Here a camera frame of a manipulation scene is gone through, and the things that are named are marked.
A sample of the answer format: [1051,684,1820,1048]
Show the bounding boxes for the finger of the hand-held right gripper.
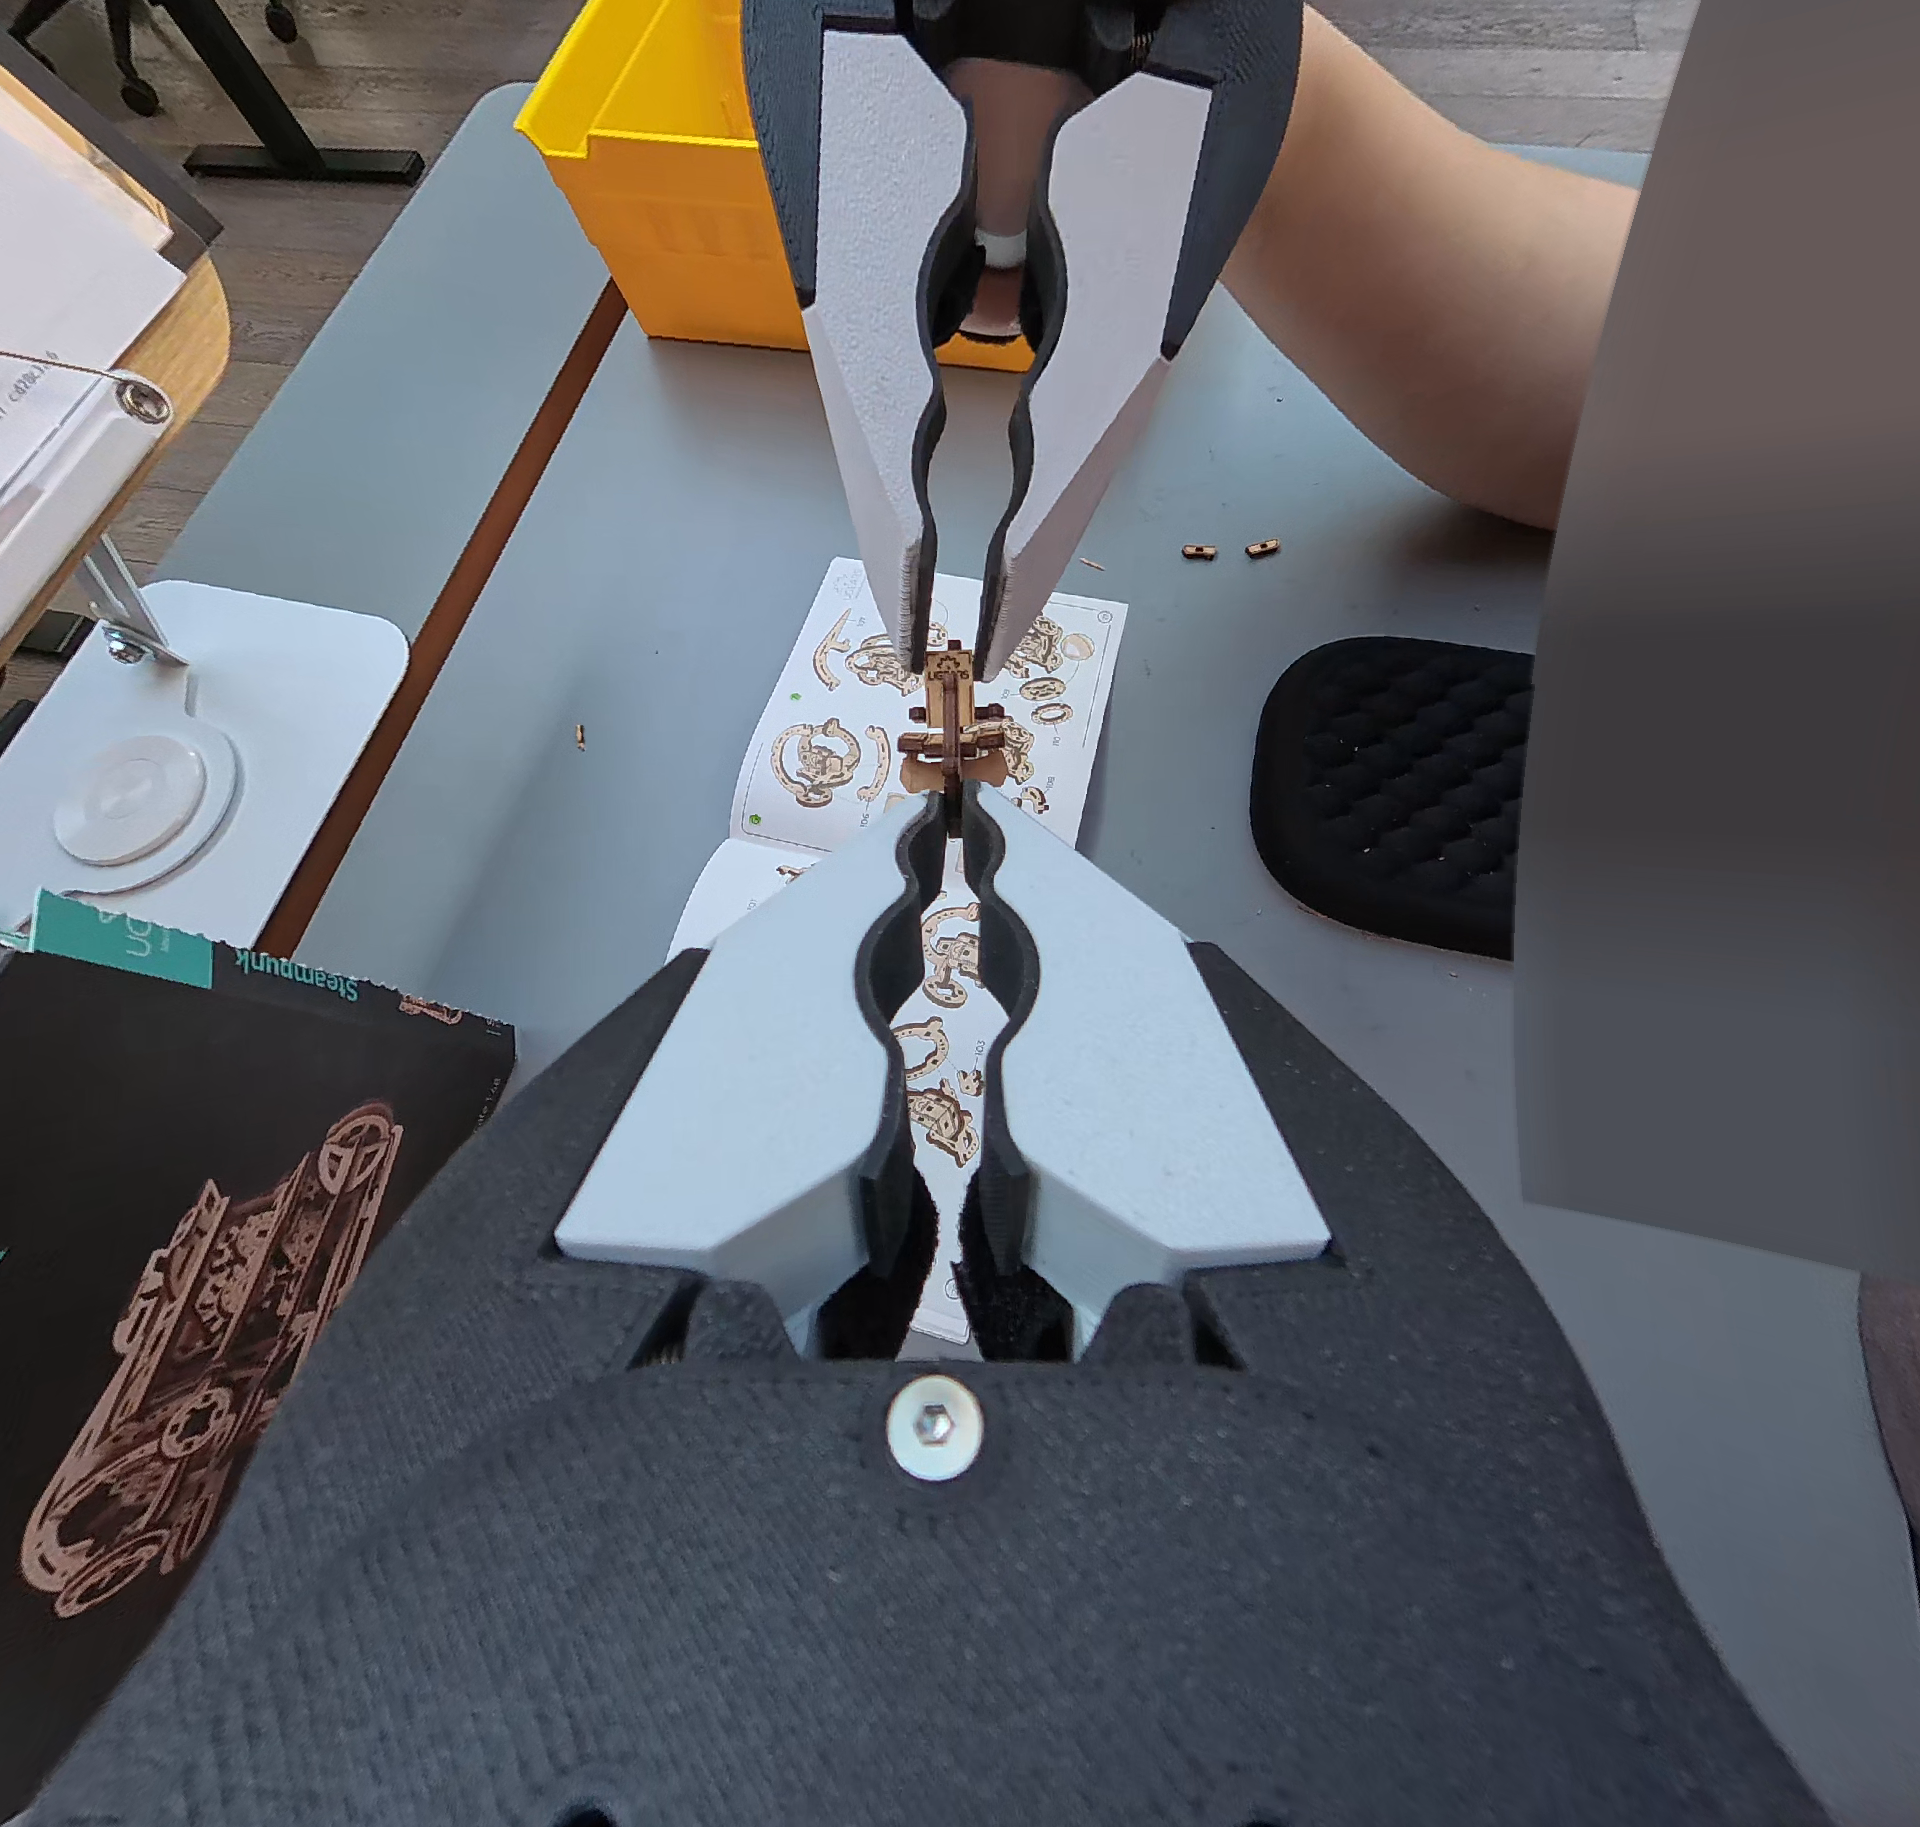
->
[809,23,980,671]
[975,76,1217,684]

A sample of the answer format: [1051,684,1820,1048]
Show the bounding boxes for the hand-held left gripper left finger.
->
[555,802,952,1363]

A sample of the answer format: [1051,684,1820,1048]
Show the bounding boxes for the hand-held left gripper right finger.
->
[958,791,1335,1363]

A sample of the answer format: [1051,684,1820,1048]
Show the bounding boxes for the wooden model assembly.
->
[897,634,1009,812]

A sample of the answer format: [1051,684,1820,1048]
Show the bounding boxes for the person's right forearm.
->
[1221,5,1643,528]

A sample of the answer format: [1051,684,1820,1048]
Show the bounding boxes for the black model kit box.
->
[0,889,516,1822]

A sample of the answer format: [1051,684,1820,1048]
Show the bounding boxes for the yellow plastic bin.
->
[514,0,1037,371]

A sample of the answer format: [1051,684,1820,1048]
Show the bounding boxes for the white instruction booklet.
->
[666,555,1129,1346]

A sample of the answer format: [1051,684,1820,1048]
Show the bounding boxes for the black mesh pad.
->
[1252,637,1535,962]

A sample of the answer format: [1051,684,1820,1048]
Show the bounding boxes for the white stand base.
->
[0,539,412,945]

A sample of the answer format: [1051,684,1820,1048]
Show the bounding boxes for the black office chair base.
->
[7,0,305,121]

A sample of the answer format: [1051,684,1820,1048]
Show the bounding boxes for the black table foot bar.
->
[183,141,425,187]

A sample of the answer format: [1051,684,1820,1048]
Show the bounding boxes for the thin dark board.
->
[0,35,226,265]

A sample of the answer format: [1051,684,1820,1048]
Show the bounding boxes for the white paper sheets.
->
[0,89,189,511]

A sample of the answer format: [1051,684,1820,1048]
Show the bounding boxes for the white document holder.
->
[0,403,176,646]

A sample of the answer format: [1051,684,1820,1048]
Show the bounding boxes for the metal wire clip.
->
[0,358,173,426]

